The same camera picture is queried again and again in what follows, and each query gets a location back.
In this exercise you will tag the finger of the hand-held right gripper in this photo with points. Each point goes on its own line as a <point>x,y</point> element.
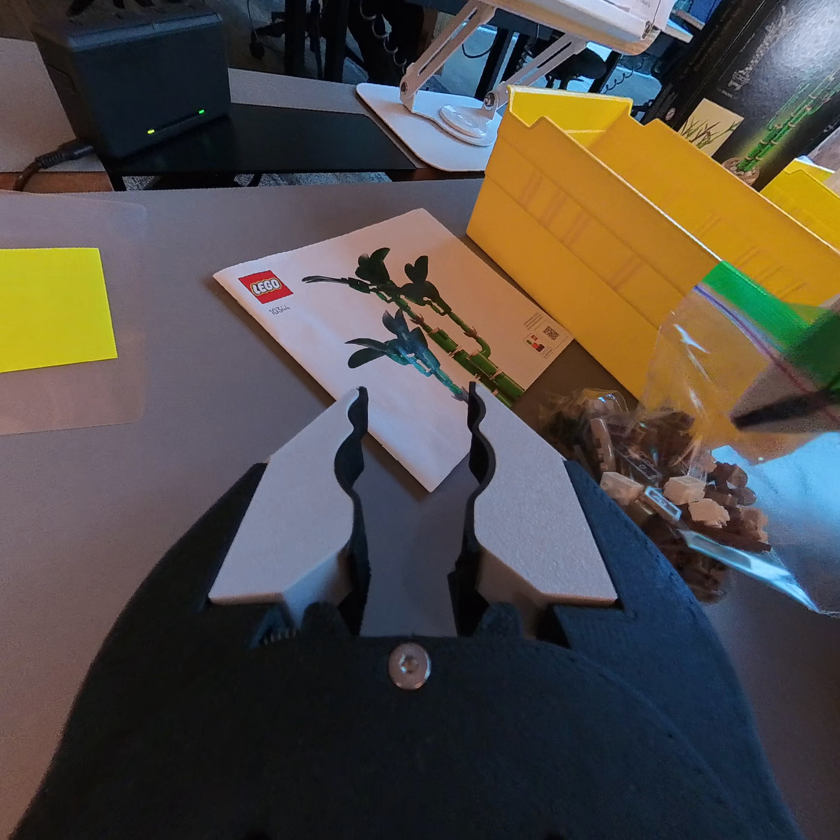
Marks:
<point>787,390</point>

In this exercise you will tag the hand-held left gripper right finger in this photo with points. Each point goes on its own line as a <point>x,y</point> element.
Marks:
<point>538,531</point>

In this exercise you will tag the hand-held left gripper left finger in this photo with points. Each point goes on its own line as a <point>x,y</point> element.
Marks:
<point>289,531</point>

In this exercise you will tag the clear zip bag green seal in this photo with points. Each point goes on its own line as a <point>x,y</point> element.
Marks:
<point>695,354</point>

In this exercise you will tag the yellow plastic bin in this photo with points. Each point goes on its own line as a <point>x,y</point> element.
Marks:
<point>590,262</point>
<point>807,197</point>

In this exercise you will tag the grey desk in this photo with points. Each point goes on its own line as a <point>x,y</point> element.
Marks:
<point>164,499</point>

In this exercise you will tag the pile of mixed toy bricks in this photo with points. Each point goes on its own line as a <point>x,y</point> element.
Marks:
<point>656,459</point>

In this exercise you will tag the toy instruction booklet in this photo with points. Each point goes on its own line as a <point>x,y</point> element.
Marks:
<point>315,341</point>

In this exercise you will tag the yellow sticky note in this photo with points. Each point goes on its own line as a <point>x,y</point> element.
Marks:
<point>52,308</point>

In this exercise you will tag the black toy set box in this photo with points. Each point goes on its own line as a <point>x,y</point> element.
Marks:
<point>754,65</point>

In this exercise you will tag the black office chair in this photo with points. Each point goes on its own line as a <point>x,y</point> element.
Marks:
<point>298,39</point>
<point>584,69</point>

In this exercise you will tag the white folding stand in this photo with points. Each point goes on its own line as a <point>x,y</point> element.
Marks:
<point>459,124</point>

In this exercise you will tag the black device with green lights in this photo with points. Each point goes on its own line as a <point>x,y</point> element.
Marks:
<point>131,79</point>

